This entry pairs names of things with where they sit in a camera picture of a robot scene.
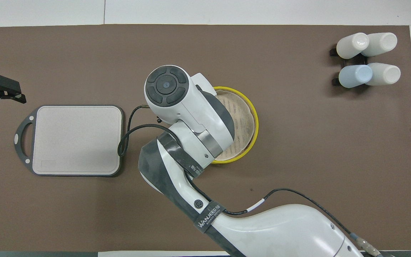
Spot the yellow rimmed steamer lid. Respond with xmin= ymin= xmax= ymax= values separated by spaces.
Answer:
xmin=211 ymin=86 xmax=259 ymax=164

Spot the grey cutting board black rim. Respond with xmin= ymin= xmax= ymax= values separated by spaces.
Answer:
xmin=14 ymin=105 xmax=125 ymax=177

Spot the brown table mat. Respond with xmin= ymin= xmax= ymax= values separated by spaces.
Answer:
xmin=0 ymin=24 xmax=411 ymax=252

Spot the white plastic cup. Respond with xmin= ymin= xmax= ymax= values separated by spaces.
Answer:
xmin=361 ymin=32 xmax=398 ymax=57
xmin=336 ymin=32 xmax=370 ymax=59
xmin=364 ymin=63 xmax=401 ymax=86

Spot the light blue plastic cup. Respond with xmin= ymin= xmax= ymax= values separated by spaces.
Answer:
xmin=339 ymin=65 xmax=373 ymax=89

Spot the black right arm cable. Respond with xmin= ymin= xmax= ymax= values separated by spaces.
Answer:
xmin=117 ymin=104 xmax=382 ymax=257

